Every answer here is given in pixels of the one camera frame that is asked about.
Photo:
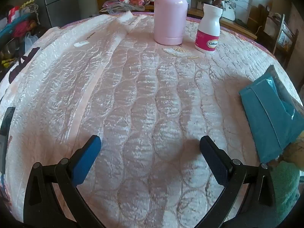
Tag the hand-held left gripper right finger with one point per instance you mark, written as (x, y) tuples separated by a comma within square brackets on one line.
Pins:
[(213, 159)]

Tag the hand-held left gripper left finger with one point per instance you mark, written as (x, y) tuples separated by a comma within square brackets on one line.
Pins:
[(86, 161)]

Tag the teal plastic packet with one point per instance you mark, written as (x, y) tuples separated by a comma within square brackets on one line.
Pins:
[(266, 114)]

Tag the green fuzzy cloth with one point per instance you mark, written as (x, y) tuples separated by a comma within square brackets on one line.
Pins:
[(285, 182)]

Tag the pink quilted mattress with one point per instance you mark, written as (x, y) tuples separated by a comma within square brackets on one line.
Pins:
[(142, 99)]

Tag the small white scrap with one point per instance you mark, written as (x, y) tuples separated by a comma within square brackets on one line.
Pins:
[(80, 44)]

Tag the white pill bottle pink label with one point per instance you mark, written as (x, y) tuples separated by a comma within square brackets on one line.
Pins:
[(209, 26)]

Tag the pink metal bottle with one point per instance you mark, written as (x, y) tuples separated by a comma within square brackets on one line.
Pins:
[(169, 16)]

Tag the white wedding photo print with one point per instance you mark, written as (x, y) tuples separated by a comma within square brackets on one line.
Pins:
[(228, 10)]

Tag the colourful clothes pile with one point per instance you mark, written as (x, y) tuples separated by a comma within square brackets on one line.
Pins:
[(21, 26)]

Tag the dark wooden chair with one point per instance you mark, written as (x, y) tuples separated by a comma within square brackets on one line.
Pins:
[(283, 20)]

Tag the grey refrigerator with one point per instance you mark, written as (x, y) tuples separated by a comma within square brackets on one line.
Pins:
[(68, 2)]

